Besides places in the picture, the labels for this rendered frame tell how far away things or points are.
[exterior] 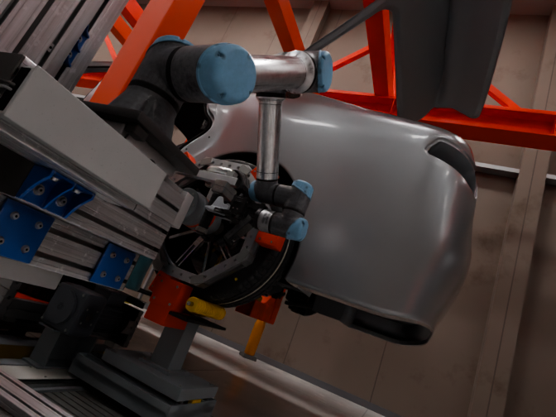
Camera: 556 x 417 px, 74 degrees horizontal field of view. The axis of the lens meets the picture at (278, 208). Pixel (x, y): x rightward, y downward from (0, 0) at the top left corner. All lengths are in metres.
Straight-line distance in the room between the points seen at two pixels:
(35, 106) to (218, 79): 0.36
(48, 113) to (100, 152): 0.09
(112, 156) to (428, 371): 4.99
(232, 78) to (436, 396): 4.90
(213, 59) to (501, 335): 4.86
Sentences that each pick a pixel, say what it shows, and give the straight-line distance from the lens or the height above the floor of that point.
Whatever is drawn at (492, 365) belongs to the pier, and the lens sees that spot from 5.21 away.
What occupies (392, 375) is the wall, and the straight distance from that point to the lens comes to 5.31.
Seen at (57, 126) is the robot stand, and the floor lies 0.68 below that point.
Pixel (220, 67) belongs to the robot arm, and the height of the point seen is 0.96.
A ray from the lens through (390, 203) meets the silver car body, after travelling 1.67.
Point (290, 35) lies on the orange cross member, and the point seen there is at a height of 2.61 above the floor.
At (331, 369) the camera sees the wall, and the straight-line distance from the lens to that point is 5.37.
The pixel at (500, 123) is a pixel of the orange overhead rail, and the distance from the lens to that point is 4.41.
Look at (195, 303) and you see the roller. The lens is 1.50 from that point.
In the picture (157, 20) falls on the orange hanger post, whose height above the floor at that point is 1.64.
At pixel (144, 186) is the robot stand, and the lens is 0.64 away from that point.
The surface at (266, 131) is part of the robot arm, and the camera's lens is 1.22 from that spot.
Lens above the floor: 0.57
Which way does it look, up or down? 16 degrees up
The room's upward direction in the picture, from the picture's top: 22 degrees clockwise
